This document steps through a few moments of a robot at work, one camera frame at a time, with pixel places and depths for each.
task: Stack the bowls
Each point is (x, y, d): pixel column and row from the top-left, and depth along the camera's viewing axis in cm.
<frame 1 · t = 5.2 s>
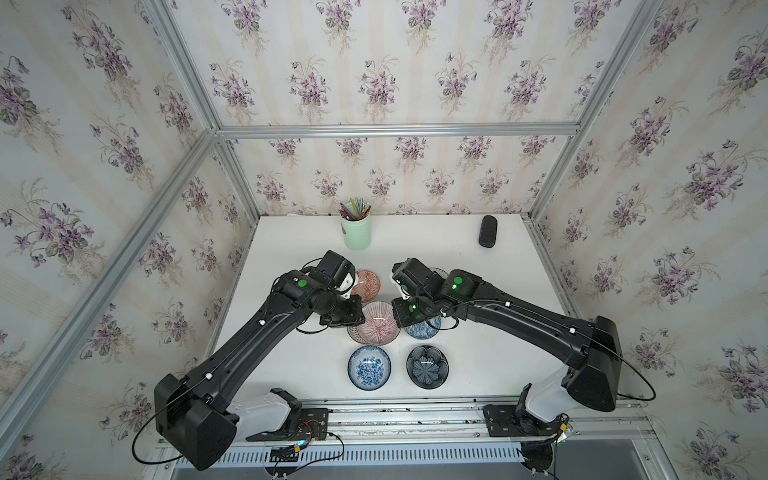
left hand: (367, 324, 73), fingers open
right hand: (396, 316, 74), fingers closed
red patterned bowl: (368, 285, 100), on the table
blue damask patterned bowl: (425, 329, 90), point 2 cm above the table
pink striped bowl: (380, 325, 78), point 14 cm above the table
blue floral shallow bowl: (369, 368, 83), on the table
dark navy flower bowl: (427, 367, 83), on the table
light green cup: (358, 233, 103), point 11 cm above the table
colourful straws bundle: (354, 210, 108), point 13 cm above the table
black oblong case: (488, 231, 117), point 2 cm above the table

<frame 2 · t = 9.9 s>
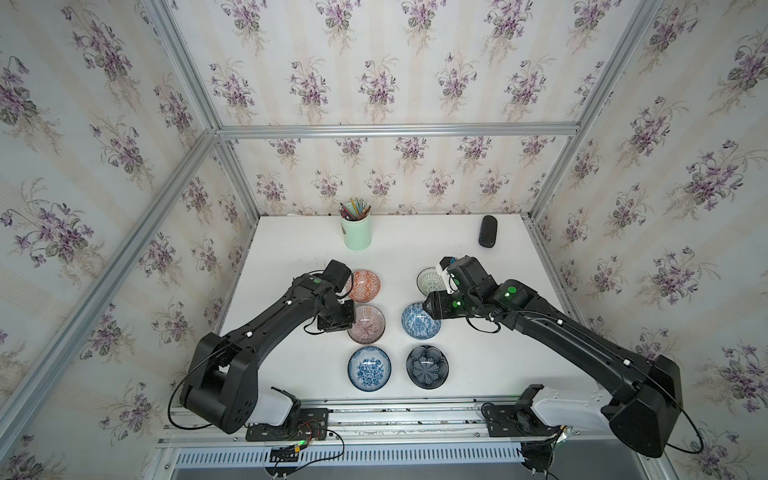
left hand: (356, 328, 82), fingers closed
right hand: (434, 305, 77), fingers open
green triangle patterned bowl: (426, 280, 100), point 3 cm above the table
the other named things where they were.

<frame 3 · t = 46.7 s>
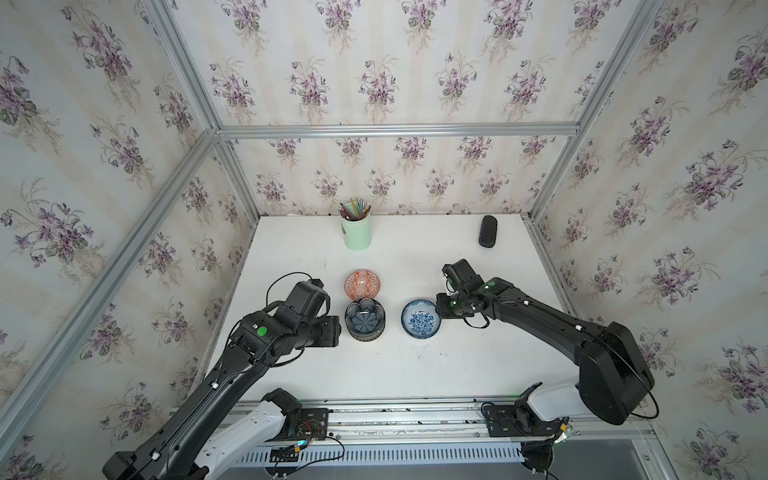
left hand: (335, 333, 71), fingers open
right hand: (440, 309, 86), fingers closed
dark navy flower bowl: (365, 319, 88), point 6 cm above the table
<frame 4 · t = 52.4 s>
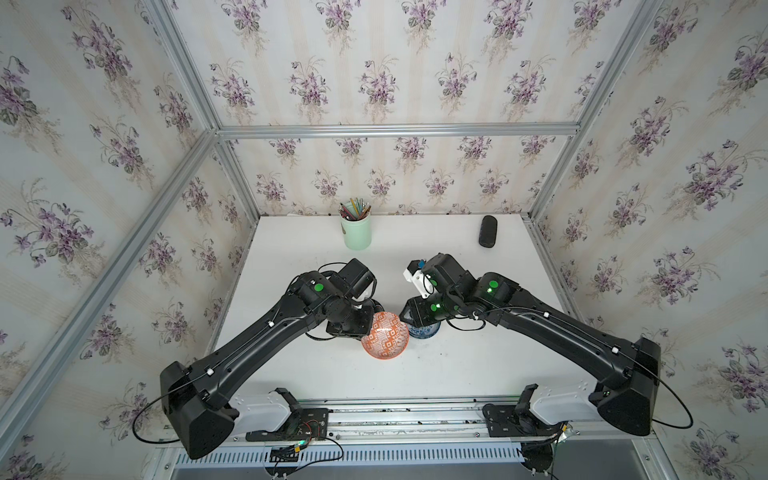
left hand: (373, 337, 70), fingers closed
right hand: (407, 316, 71), fingers open
red patterned bowl: (388, 338, 75), point 15 cm above the table
